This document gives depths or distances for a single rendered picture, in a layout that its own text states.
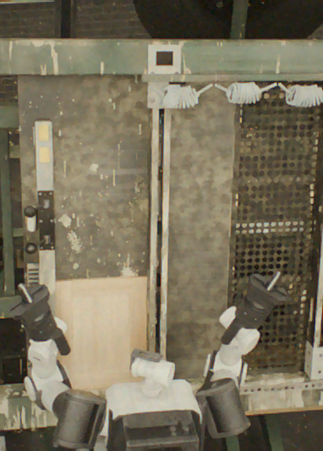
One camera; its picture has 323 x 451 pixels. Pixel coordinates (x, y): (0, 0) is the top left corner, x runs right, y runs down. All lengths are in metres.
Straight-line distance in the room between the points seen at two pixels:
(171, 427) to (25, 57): 1.15
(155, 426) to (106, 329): 0.61
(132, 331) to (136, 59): 0.94
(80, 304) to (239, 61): 0.96
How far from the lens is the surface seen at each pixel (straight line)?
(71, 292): 2.73
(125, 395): 2.38
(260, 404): 3.02
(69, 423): 2.34
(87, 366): 2.85
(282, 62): 2.59
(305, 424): 3.99
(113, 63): 2.48
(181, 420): 2.30
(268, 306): 2.36
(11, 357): 3.03
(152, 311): 2.73
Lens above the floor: 3.45
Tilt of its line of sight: 50 degrees down
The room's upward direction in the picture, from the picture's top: 10 degrees clockwise
